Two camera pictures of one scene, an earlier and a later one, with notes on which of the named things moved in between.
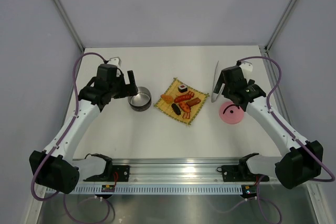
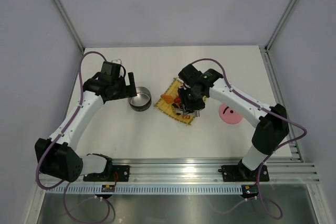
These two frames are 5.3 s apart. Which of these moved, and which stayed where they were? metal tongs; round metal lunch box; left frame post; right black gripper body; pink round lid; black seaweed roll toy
Moved: metal tongs; right black gripper body
Stayed: black seaweed roll toy; round metal lunch box; pink round lid; left frame post
